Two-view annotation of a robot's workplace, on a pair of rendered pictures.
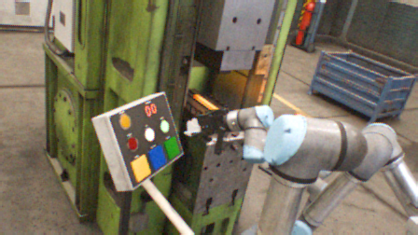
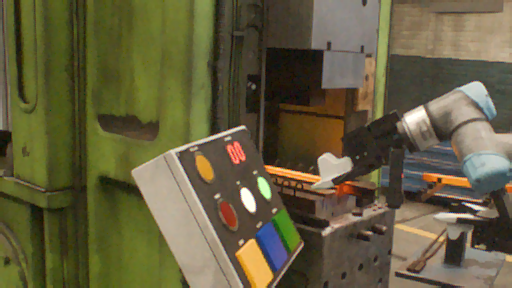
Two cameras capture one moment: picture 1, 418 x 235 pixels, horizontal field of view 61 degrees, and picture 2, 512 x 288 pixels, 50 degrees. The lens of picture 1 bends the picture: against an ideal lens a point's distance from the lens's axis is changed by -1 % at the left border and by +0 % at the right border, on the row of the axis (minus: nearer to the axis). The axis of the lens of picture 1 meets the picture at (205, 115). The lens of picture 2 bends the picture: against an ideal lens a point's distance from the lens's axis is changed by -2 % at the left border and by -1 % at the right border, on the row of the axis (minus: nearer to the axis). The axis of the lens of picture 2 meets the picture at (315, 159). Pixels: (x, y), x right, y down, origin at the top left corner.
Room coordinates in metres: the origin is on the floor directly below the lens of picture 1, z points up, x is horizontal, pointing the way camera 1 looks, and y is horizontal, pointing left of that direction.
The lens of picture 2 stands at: (0.23, 0.30, 1.35)
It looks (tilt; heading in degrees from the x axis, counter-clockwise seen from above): 11 degrees down; 347
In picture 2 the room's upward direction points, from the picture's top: 3 degrees clockwise
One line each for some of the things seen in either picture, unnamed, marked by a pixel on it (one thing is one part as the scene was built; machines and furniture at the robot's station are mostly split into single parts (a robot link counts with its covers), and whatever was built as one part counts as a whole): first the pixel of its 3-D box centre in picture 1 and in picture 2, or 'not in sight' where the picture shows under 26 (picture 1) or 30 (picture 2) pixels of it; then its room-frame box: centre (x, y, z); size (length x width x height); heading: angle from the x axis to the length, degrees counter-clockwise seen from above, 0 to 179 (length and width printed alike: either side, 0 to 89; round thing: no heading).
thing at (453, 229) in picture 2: not in sight; (453, 227); (1.35, -0.31, 0.97); 0.09 x 0.03 x 0.06; 77
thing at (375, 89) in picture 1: (359, 84); (440, 163); (5.25, -2.21, 0.36); 1.20 x 0.80 x 0.72; 39
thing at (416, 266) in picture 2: not in sight; (435, 245); (2.02, -0.61, 0.68); 0.60 x 0.04 x 0.01; 141
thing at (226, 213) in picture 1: (187, 207); not in sight; (1.84, 0.00, 0.23); 0.55 x 0.37 x 0.47; 41
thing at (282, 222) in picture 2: (171, 147); (284, 231); (1.25, 0.11, 1.01); 0.07 x 0.05 x 0.07; 156
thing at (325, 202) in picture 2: (200, 109); (278, 188); (1.80, 0.03, 0.96); 0.42 x 0.20 x 0.09; 41
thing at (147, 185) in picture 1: (165, 207); not in sight; (1.35, 0.10, 0.62); 0.44 x 0.05 x 0.05; 41
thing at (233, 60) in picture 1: (212, 47); (283, 66); (1.80, 0.03, 1.32); 0.42 x 0.20 x 0.10; 41
